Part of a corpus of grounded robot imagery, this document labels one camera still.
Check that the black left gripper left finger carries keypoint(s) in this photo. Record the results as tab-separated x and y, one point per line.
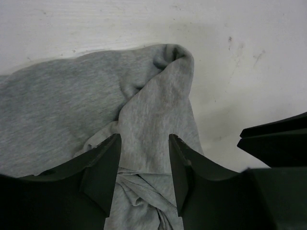
76	195

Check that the grey tank top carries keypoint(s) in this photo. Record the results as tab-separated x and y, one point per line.
54	111

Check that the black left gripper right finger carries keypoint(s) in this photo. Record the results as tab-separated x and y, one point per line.
211	197

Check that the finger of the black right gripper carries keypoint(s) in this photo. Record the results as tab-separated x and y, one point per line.
289	124
283	149

